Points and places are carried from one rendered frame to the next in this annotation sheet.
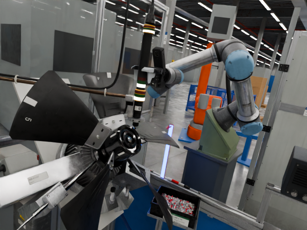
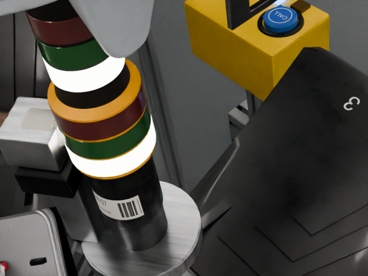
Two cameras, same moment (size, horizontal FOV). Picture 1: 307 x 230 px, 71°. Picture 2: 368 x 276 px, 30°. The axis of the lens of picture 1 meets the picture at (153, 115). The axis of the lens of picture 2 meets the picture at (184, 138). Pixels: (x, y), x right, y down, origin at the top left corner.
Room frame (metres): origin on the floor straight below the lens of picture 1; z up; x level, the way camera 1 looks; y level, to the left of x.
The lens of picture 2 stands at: (0.66, -0.07, 1.60)
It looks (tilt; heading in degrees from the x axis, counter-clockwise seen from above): 48 degrees down; 28
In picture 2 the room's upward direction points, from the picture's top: 12 degrees counter-clockwise
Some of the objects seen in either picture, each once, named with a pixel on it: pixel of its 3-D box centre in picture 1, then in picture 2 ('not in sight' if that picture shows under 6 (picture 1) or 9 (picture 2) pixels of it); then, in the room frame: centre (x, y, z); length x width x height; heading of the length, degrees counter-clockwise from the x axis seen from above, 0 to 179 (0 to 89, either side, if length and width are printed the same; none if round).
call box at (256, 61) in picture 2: not in sight; (256, 39); (1.31, 0.14, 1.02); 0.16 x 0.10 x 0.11; 60
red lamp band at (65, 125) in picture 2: (140, 91); (97, 96); (0.85, 0.07, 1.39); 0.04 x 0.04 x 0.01
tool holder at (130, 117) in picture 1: (135, 108); (109, 186); (0.85, 0.08, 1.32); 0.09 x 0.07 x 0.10; 95
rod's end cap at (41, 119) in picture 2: not in sight; (45, 128); (0.85, 0.10, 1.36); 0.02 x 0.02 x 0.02; 5
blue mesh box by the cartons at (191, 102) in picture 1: (206, 99); not in sight; (7.93, -1.83, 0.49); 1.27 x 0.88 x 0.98; 141
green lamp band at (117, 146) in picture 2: (139, 95); (103, 116); (0.85, 0.07, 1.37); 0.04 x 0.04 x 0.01
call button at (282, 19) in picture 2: not in sight; (280, 19); (1.29, 0.10, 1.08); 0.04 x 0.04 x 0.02
